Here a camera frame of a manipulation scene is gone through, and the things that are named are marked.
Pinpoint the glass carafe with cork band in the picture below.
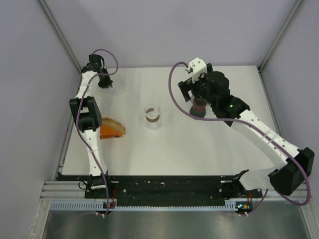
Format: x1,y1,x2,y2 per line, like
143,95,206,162
144,105,161,130

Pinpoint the orange coffee filter box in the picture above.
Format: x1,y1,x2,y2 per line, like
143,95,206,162
100,126,126,139

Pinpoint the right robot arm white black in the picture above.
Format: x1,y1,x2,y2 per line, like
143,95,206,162
178,71,315,197

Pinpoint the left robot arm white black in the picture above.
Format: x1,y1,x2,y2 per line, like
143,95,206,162
69,53,113,198

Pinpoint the clear glass dripper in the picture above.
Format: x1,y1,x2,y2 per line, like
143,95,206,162
110,74,126,96

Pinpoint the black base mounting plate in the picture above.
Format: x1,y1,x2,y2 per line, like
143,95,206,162
57,174,262,207

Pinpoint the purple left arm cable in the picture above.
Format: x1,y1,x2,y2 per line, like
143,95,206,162
76,48,119,217

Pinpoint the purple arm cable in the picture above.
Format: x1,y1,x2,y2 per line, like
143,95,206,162
76,48,119,217
168,61,312,216

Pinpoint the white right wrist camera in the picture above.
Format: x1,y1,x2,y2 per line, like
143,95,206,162
186,57,207,83

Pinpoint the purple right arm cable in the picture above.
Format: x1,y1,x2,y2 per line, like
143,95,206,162
168,61,312,216

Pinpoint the aluminium frame post left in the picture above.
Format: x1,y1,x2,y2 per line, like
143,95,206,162
36,0,81,73

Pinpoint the aluminium frame post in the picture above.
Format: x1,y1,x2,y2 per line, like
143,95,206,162
258,0,306,74
36,0,81,73

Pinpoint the aluminium frame rail front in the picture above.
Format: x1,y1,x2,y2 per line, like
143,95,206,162
39,179,314,201

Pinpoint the grey slotted cable duct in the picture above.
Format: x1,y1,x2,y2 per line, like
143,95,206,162
50,201,251,212

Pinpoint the aluminium frame post right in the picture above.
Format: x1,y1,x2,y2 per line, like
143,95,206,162
258,0,306,74

